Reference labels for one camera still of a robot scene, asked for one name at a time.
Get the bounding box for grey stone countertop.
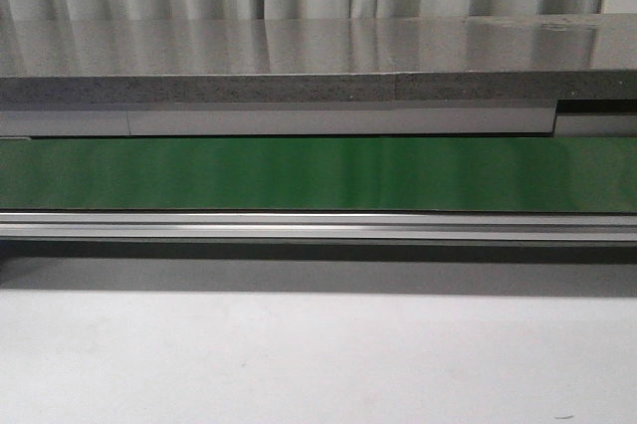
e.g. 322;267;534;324
1;14;636;104

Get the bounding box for green conveyor belt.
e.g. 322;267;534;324
1;136;636;214

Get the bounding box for aluminium conveyor front rail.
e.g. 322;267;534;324
1;211;636;244

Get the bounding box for grey panel under countertop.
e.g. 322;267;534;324
0;100;637;138

